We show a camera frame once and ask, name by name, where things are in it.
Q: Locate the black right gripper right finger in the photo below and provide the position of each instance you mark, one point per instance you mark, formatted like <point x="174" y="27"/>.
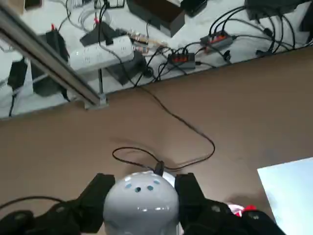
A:
<point x="195" y="215"/>

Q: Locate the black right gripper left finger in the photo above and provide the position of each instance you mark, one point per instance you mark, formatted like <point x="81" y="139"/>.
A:
<point x="73" y="215"/>

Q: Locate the white paper sheet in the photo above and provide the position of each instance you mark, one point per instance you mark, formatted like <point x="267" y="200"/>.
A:
<point x="291" y="195"/>

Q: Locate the black pouch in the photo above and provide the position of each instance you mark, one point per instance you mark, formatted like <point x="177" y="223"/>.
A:
<point x="17" y="73"/>

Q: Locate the black hub with red ports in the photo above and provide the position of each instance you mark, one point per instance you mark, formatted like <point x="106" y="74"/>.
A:
<point x="182" y="58"/>

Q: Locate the white power strip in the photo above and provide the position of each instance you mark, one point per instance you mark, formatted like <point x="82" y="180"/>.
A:
<point x="97" y="55"/>

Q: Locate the black power adapter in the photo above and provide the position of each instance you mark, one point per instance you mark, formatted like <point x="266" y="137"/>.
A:
<point x="55" y="44"/>

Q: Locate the grey hub with red ports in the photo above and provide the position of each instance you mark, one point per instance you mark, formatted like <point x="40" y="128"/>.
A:
<point x="217" y="39"/>

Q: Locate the colourful circuit boards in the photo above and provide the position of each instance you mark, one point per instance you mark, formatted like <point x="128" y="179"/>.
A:
<point x="141" y="39"/>

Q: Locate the flat black box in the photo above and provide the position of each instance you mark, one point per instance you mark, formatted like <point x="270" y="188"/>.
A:
<point x="156" y="14"/>

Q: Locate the black electronic box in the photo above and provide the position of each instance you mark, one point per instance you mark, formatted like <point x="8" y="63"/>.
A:
<point x="269" y="7"/>

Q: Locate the aluminium frame post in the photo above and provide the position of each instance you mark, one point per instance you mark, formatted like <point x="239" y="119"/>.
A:
<point x="49" y="64"/>

